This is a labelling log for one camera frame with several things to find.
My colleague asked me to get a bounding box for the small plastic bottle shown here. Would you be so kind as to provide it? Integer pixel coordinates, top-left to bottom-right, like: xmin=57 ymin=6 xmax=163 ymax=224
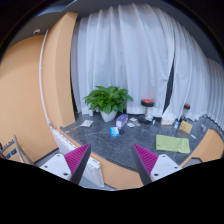
xmin=174 ymin=121 xmax=179 ymax=129

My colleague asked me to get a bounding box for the yellow box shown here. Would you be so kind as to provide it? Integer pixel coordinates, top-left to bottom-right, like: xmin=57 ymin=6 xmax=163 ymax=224
xmin=179 ymin=121 xmax=193 ymax=134

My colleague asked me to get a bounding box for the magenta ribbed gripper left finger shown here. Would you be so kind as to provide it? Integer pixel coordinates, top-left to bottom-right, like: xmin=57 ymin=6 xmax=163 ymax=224
xmin=41 ymin=143 xmax=91 ymax=184

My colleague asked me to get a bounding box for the white curtain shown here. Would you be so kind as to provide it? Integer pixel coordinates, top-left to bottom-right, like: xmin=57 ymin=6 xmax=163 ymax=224
xmin=71 ymin=4 xmax=224 ymax=130

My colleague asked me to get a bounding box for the green towel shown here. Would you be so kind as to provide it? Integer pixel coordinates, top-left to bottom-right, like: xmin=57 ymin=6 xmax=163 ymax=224
xmin=156 ymin=134 xmax=190 ymax=154

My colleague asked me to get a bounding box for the purple white box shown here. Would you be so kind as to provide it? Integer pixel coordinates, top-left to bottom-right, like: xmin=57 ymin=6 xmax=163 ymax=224
xmin=116 ymin=114 xmax=128 ymax=129

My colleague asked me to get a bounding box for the white plant pot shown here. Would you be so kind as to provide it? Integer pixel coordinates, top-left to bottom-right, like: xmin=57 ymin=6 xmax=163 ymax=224
xmin=101 ymin=110 xmax=117 ymax=122

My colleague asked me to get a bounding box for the blue small box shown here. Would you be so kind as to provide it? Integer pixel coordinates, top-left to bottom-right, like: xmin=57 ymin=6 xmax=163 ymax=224
xmin=110 ymin=127 xmax=119 ymax=137

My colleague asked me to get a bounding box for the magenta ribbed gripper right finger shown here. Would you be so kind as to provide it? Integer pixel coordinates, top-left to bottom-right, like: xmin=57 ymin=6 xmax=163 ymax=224
xmin=132 ymin=144 xmax=181 ymax=185

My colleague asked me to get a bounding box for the red black stool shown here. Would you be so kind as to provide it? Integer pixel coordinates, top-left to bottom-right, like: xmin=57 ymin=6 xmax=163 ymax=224
xmin=141 ymin=99 xmax=155 ymax=116
xmin=182 ymin=103 xmax=191 ymax=119

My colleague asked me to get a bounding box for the white bag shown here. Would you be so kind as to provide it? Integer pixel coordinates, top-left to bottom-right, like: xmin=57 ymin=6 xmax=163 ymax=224
xmin=161 ymin=112 xmax=176 ymax=126

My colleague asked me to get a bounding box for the green potted plant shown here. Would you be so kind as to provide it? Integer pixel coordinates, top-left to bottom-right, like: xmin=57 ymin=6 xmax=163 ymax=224
xmin=84 ymin=86 xmax=133 ymax=115

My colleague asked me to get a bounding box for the white paper sheet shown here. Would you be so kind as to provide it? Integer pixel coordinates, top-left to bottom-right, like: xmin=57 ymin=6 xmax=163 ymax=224
xmin=81 ymin=120 xmax=94 ymax=127

